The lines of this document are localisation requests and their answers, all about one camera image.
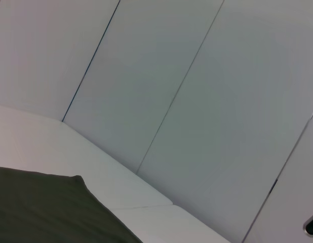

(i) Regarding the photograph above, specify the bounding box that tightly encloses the dark green printed T-shirt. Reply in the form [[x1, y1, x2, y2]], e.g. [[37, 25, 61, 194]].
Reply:
[[0, 166, 145, 243]]

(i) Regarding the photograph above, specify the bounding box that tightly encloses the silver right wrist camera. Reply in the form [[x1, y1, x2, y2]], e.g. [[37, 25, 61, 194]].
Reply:
[[302, 211, 313, 236]]

